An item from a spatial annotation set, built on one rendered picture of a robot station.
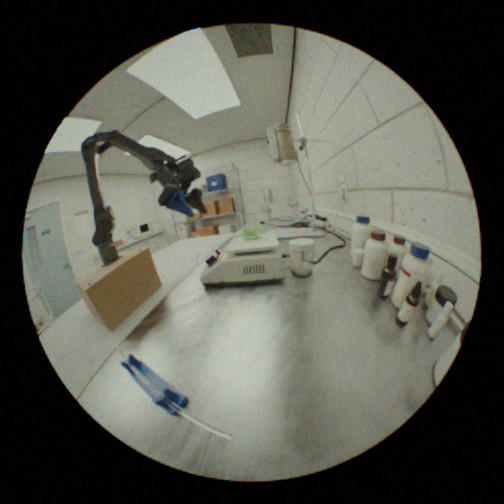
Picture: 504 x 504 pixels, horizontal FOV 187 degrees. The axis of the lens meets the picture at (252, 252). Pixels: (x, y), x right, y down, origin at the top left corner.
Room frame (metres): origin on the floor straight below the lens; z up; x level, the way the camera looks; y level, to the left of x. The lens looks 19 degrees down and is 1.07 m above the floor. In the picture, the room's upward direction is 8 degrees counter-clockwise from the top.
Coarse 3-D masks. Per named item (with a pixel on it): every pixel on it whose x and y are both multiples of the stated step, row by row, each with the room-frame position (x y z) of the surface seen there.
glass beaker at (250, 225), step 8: (240, 216) 0.34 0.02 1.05; (248, 216) 0.33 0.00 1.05; (256, 216) 0.34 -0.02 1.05; (240, 224) 0.35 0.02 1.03; (248, 224) 0.33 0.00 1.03; (256, 224) 0.33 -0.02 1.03; (248, 232) 0.33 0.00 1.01; (256, 232) 0.33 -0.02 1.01; (248, 240) 0.33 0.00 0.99; (256, 240) 0.33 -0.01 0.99
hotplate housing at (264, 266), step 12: (252, 252) 0.29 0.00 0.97; (264, 252) 0.29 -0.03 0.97; (276, 252) 0.28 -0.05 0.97; (216, 264) 0.29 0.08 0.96; (228, 264) 0.28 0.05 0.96; (240, 264) 0.28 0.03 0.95; (252, 264) 0.27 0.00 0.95; (264, 264) 0.27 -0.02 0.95; (276, 264) 0.27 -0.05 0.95; (204, 276) 0.29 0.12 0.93; (216, 276) 0.28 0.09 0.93; (228, 276) 0.28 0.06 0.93; (240, 276) 0.28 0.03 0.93; (252, 276) 0.27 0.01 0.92; (264, 276) 0.27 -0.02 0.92; (276, 276) 0.27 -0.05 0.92
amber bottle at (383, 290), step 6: (390, 258) 0.14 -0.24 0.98; (396, 258) 0.13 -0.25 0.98; (390, 264) 0.14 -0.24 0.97; (384, 270) 0.15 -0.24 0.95; (390, 270) 0.13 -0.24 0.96; (384, 276) 0.14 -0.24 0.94; (390, 276) 0.13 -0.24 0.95; (384, 282) 0.14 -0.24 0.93; (390, 282) 0.13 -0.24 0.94; (378, 288) 0.15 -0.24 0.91; (384, 288) 0.13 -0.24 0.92; (390, 288) 0.12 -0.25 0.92; (378, 294) 0.14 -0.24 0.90; (384, 294) 0.13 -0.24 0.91
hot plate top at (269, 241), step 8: (232, 240) 0.37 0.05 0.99; (240, 240) 0.35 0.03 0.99; (264, 240) 0.32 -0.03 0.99; (272, 240) 0.31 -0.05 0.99; (232, 248) 0.29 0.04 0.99; (240, 248) 0.28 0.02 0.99; (248, 248) 0.28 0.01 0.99; (256, 248) 0.28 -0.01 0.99; (264, 248) 0.27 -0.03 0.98; (272, 248) 0.27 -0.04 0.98
